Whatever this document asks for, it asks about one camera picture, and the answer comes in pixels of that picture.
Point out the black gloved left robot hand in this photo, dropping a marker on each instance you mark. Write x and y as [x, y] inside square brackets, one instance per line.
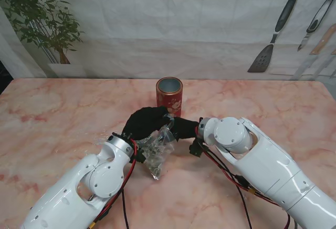
[144, 124]

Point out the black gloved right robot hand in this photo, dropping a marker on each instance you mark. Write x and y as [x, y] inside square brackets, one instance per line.
[186, 129]

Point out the clear plastic bag of tea bags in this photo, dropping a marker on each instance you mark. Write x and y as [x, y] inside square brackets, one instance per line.
[157, 152]

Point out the red floral tea canister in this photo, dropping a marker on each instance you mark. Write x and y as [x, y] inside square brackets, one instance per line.
[169, 97]

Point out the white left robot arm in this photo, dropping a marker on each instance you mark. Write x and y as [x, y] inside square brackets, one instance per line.
[78, 187]

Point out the white printed backdrop cloth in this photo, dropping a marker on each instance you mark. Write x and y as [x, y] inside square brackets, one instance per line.
[168, 29]

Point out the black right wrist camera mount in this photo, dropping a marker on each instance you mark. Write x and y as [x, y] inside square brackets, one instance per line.
[195, 149]

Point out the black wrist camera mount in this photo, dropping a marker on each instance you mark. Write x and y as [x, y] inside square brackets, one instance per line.
[195, 149]
[141, 156]

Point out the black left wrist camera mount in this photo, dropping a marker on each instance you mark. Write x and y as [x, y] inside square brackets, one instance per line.
[141, 156]

